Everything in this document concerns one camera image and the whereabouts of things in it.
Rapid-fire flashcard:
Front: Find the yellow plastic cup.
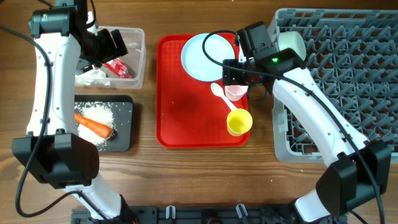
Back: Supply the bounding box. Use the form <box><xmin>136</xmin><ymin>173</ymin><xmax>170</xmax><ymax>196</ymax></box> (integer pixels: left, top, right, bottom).
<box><xmin>226</xmin><ymin>108</ymin><xmax>253</xmax><ymax>136</ymax></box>

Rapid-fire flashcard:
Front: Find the white plastic spoon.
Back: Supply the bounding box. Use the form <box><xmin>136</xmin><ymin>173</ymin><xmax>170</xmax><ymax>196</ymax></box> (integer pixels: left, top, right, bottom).
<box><xmin>210</xmin><ymin>83</ymin><xmax>237</xmax><ymax>111</ymax></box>

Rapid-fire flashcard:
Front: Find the clear plastic waste bin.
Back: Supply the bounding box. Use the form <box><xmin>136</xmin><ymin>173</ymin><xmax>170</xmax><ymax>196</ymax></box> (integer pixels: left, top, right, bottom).
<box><xmin>75</xmin><ymin>26</ymin><xmax>146</xmax><ymax>89</ymax></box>

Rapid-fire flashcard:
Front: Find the orange carrot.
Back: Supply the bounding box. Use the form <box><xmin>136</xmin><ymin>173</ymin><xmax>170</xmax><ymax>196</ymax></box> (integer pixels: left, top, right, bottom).
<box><xmin>75</xmin><ymin>113</ymin><xmax>113</xmax><ymax>139</ymax></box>

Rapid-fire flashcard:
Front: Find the mint green bowl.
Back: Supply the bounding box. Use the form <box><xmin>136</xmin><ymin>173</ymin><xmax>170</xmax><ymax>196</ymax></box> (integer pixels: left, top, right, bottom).
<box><xmin>277</xmin><ymin>31</ymin><xmax>307</xmax><ymax>60</ymax></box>

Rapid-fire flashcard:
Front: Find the pile of white rice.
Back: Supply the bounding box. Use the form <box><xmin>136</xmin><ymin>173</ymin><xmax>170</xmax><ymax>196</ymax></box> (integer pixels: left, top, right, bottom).
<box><xmin>75</xmin><ymin>102</ymin><xmax>115</xmax><ymax>151</ymax></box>

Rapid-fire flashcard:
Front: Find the grey dishwasher rack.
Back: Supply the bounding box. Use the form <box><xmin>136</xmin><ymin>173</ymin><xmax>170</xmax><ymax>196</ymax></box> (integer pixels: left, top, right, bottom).
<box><xmin>268</xmin><ymin>8</ymin><xmax>397</xmax><ymax>163</ymax></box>

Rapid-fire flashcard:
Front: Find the left black cable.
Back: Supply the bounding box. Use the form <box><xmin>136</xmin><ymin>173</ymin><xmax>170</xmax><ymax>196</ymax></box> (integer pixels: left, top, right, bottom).
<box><xmin>0</xmin><ymin>0</ymin><xmax>97</xmax><ymax>218</ymax></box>

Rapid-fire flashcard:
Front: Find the black food waste tray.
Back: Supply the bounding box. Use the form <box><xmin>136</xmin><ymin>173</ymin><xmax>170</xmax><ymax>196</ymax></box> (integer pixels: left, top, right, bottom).
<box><xmin>75</xmin><ymin>95</ymin><xmax>134</xmax><ymax>152</ymax></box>

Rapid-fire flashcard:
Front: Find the red snack wrapper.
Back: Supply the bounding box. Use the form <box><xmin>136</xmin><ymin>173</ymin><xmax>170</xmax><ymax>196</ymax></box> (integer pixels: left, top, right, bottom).
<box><xmin>104</xmin><ymin>58</ymin><xmax>132</xmax><ymax>79</ymax></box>

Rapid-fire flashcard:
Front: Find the light blue plate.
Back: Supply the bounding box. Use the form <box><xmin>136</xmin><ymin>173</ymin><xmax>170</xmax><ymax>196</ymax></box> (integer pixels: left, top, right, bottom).
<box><xmin>181</xmin><ymin>33</ymin><xmax>235</xmax><ymax>82</ymax></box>

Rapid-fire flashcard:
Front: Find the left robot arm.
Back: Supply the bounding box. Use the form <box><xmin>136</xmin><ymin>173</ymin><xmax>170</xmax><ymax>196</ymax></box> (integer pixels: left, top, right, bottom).
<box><xmin>12</xmin><ymin>1</ymin><xmax>139</xmax><ymax>223</ymax></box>

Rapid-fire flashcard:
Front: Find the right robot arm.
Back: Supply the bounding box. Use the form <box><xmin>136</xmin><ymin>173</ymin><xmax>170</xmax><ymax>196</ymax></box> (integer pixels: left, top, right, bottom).
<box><xmin>222</xmin><ymin>22</ymin><xmax>391</xmax><ymax>223</ymax></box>

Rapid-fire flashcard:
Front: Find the red serving tray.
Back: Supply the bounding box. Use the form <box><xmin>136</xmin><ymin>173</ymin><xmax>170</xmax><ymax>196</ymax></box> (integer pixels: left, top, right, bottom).
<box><xmin>155</xmin><ymin>34</ymin><xmax>250</xmax><ymax>149</ymax></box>

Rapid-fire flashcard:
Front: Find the white napkin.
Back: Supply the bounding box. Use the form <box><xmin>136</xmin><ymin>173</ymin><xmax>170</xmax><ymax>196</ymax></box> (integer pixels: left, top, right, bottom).
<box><xmin>75</xmin><ymin>68</ymin><xmax>109</xmax><ymax>86</ymax></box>

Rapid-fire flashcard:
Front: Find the pink plastic cup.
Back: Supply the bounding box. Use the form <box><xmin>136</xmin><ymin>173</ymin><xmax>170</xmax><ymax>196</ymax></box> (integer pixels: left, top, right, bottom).
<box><xmin>224</xmin><ymin>85</ymin><xmax>248</xmax><ymax>101</ymax></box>

